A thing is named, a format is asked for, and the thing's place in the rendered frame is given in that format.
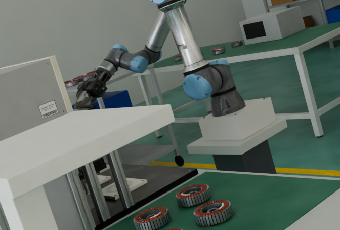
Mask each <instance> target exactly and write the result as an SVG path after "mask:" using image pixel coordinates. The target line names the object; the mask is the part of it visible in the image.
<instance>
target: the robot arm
mask: <svg viewBox="0 0 340 230"><path fill-rule="evenodd" d="M151 1H152V2H153V3H155V4H157V6H158V9H159V10H160V12H159V14H158V17H157V19H156V21H155V24H154V26H153V28H152V31H151V33H150V35H149V38H148V40H147V43H146V45H145V47H144V49H143V50H141V51H139V52H136V53H134V54H132V53H129V52H128V50H127V48H126V47H125V46H123V45H121V44H116V45H114V46H113V48H112V49H111V50H110V51H109V53H108V54H107V56H106V57H105V58H104V60H103V61H102V62H101V63H100V65H99V66H98V68H97V70H96V74H97V75H96V74H95V75H93V76H92V77H90V78H89V79H87V80H86V81H84V82H82V83H81V84H79V85H78V87H77V89H78V90H77V94H76V99H75V105H74V109H79V108H80V106H83V105H90V104H91V103H93V102H94V101H95V100H96V98H99V97H102V96H103V94H104V93H105V92H106V90H107V89H108V88H107V87H106V82H107V81H108V80H109V79H110V78H111V77H112V76H113V75H114V73H115V72H116V71H117V69H118V68H119V67H120V68H123V69H127V70H130V71H132V72H136V73H144V72H145V70H146V69H147V66H148V65H150V64H152V63H155V62H157V61H158V60H160V59H161V57H162V51H161V49H162V47H163V44H164V42H165V40H166V38H167V36H168V33H169V31H170V30H171V32H172V35H173V38H174V40H175V43H176V45H177V48H178V51H179V53H180V56H181V59H182V62H183V64H184V70H183V75H184V77H185V79H184V81H183V89H184V92H185V93H186V95H187V96H188V97H190V98H192V99H193V100H197V101H200V100H204V99H206V98H208V97H211V112H212V116H213V117H220V116H225V115H227V114H231V113H234V112H236V111H239V110H241V109H243V108H244V107H246V105H245V102H244V100H243V99H242V97H241V96H240V94H239V93H238V91H237V90H236V87H235V83H234V80H233V77H232V74H231V70H230V66H229V64H228V62H227V60H226V59H220V60H216V61H212V62H207V61H205V60H204V58H203V56H202V53H201V50H200V48H199V45H198V42H197V40H196V37H195V34H194V32H193V29H192V26H191V24H190V21H189V18H188V16H187V13H186V10H185V8H184V3H185V2H186V0H151ZM86 93H87V94H88V97H85V95H86ZM81 101H83V102H82V103H80V102H81ZM79 103H80V105H79Z"/></svg>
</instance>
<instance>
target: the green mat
mask: <svg viewBox="0 0 340 230"><path fill-rule="evenodd" d="M195 184H207V185H208V186H209V189H210V193H211V197H210V198H209V199H208V200H207V201H205V202H203V203H201V204H199V205H196V206H191V207H181V206H179V205H178V202H177V199H176V194H177V192H179V191H180V190H181V189H183V188H186V187H188V186H191V185H195ZM339 188H340V180H328V179H313V178H298V177H283V176H268V175H252V174H237V173H222V172H204V173H202V174H201V175H199V176H197V177H196V178H194V179H192V180H190V181H189V182H187V183H185V184H183V185H182V186H180V187H178V188H177V189H175V190H173V191H172V192H170V193H168V194H167V195H165V196H163V197H161V198H160V199H158V200H156V201H155V202H153V203H151V204H149V205H148V206H146V207H144V208H142V209H141V210H139V211H137V212H136V213H134V214H132V215H130V216H129V217H127V218H125V219H123V220H122V221H120V222H118V223H117V224H115V225H113V226H111V227H110V228H108V229H106V230H136V227H135V224H134V221H133V220H134V217H135V216H136V215H137V214H139V213H140V212H142V211H144V210H146V209H149V208H152V207H159V206H162V207H167V208H168V211H169V214H170V216H171V219H170V221H169V222H168V223H167V224H166V225H165V226H163V227H161V228H158V229H155V230H165V229H168V228H169V229H170V228H179V229H182V230H285V229H286V228H288V227H289V226H290V225H292V224H293V223H294V222H296V221H297V220H298V219H300V218H301V217H302V216H304V215H305V214H306V213H308V212H309V211H310V210H312V209H313V208H314V207H316V206H317V205H318V204H320V203H321V202H322V201H324V200H325V199H326V198H328V197H329V196H330V195H331V194H333V193H334V192H335V191H337V190H338V189H339ZM221 199H222V200H227V201H229V202H230V203H231V206H232V209H233V215H232V216H231V217H230V218H229V219H227V220H225V221H224V222H222V223H220V224H218V223H217V225H215V224H214V225H211V226H202V225H198V224H197V223H196V220H195V217H194V214H193V213H194V211H195V209H197V208H198V206H200V205H202V204H204V203H207V202H210V201H213V200H221Z"/></svg>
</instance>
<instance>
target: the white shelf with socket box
mask: <svg viewBox="0 0 340 230"><path fill-rule="evenodd" d="M174 121H175V118H174V114H173V111H172V108H171V105H170V104H167V105H152V106H138V107H123V108H109V109H94V110H80V111H73V112H70V113H68V114H65V115H63V116H61V117H58V118H56V119H53V120H51V121H49V122H46V123H44V124H41V125H39V126H36V127H34V128H32V129H29V130H27V131H24V132H22V133H19V134H17V135H14V136H12V137H10V138H7V139H5V140H2V141H0V202H1V205H2V208H3V210H4V213H5V216H6V218H7V221H8V224H9V227H10V229H11V230H58V227H57V225H56V222H55V219H54V216H53V213H52V210H51V208H50V204H49V201H48V199H47V196H46V193H45V190H44V187H43V185H44V184H46V183H48V182H50V181H52V180H55V179H57V178H59V177H61V176H63V175H65V174H67V173H69V172H71V171H73V170H75V169H77V168H79V167H81V166H84V165H86V164H88V163H90V162H92V161H94V160H96V159H98V158H100V157H102V156H104V155H106V154H108V153H110V152H112V151H114V150H117V149H119V148H121V147H123V146H125V145H127V144H129V143H131V142H133V141H135V140H137V139H139V138H141V137H143V136H146V135H148V134H150V133H152V132H154V131H156V130H158V129H160V128H162V127H164V126H166V125H168V124H170V123H172V122H174Z"/></svg>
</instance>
